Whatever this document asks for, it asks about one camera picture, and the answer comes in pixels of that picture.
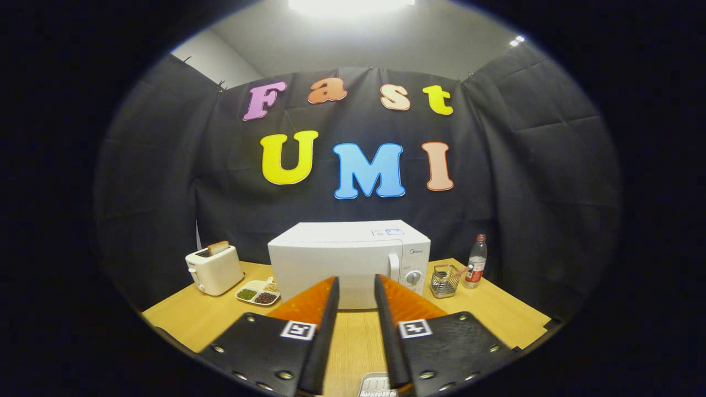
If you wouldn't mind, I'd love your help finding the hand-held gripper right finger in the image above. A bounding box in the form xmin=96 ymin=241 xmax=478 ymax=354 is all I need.
xmin=374 ymin=274 xmax=522 ymax=396

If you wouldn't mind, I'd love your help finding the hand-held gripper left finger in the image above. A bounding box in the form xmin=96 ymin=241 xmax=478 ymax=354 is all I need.
xmin=197 ymin=276 xmax=340 ymax=396

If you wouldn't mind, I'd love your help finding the white toaster oven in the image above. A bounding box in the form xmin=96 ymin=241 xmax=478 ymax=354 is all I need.
xmin=268 ymin=221 xmax=431 ymax=310

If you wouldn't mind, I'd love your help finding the cream pop-up toaster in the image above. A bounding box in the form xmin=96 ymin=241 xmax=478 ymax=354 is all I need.
xmin=185 ymin=244 xmax=245 ymax=297

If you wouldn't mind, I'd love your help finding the small white tray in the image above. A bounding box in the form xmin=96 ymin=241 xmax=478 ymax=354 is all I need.
xmin=359 ymin=373 xmax=399 ymax=397

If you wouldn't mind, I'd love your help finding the divided white bean dish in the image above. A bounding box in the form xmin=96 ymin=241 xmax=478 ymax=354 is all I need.
xmin=235 ymin=277 xmax=281 ymax=306

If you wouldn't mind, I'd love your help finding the clear bottle with red label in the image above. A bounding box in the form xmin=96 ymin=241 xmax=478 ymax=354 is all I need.
xmin=463 ymin=234 xmax=488 ymax=289

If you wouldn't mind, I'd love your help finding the black backdrop cloth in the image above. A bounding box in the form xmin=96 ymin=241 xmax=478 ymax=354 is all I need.
xmin=94 ymin=41 xmax=621 ymax=320

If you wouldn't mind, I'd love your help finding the bright ceiling light panel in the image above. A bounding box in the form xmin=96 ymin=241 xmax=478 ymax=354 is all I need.
xmin=287 ymin=0 xmax=417 ymax=17

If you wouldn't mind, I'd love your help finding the metal wire holder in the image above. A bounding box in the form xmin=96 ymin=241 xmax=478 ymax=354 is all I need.
xmin=430 ymin=264 xmax=461 ymax=299

